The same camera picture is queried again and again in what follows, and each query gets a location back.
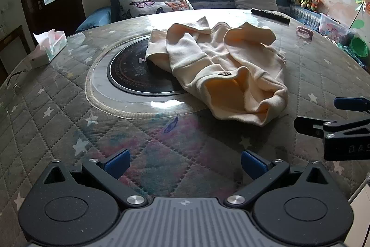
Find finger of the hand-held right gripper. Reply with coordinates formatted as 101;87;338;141
333;96;370;114
294;116;370;140

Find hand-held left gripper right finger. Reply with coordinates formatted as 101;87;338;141
225;149;340;209

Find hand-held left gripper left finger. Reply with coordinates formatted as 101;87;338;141
32;148;148;209

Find cream hooded sweatshirt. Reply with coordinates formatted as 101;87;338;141
145;16;290;127

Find clear plastic toy box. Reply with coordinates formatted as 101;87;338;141
318;13;350;44

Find pink hair clip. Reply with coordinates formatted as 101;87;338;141
296;25;314;40

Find round black induction cooktop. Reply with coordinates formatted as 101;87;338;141
107;39;188;96

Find paper pinwheel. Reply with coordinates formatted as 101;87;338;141
348;0;370;31

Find black remote control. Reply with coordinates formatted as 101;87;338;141
250;8;291;25

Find eyeglasses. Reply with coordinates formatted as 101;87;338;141
6;69;30;90

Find tissue box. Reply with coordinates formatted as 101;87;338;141
30;29;68;69

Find blue cushion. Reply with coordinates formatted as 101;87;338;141
76;6;112;33

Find low wooden cabinet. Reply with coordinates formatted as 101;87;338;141
0;25;32;77

